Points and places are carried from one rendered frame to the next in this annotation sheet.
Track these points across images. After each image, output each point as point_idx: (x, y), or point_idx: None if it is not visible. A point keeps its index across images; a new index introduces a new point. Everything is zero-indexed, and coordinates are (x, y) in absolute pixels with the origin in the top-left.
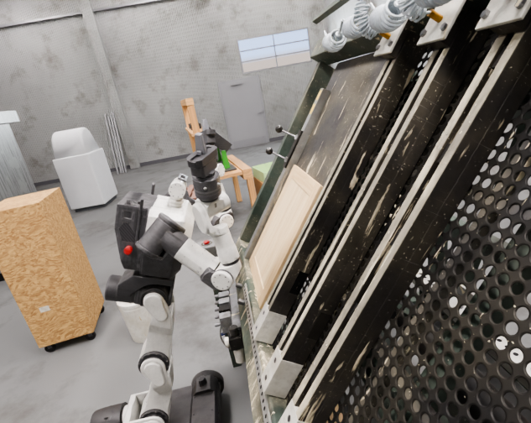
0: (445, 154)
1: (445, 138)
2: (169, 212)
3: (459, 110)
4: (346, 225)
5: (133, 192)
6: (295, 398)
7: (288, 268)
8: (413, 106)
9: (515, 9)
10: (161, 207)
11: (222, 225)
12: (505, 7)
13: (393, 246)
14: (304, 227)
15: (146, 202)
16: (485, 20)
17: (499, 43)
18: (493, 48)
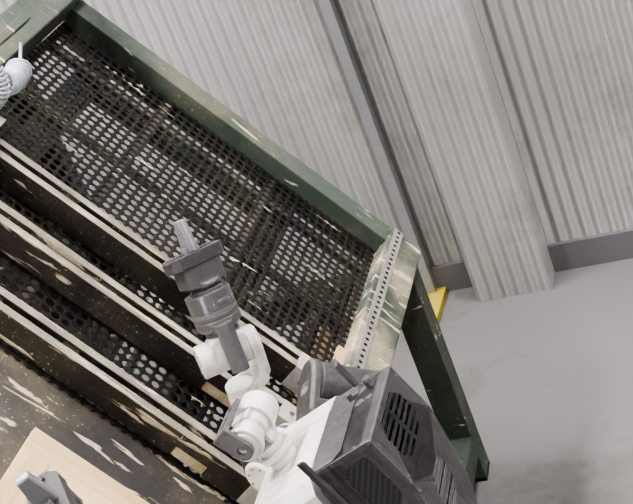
0: (74, 196)
1: (60, 193)
2: (304, 416)
3: (38, 180)
4: (128, 303)
5: (360, 442)
6: (293, 359)
7: (195, 425)
8: (8, 211)
9: None
10: (314, 423)
11: (232, 385)
12: None
13: (145, 245)
14: (133, 393)
15: (338, 416)
16: None
17: None
18: None
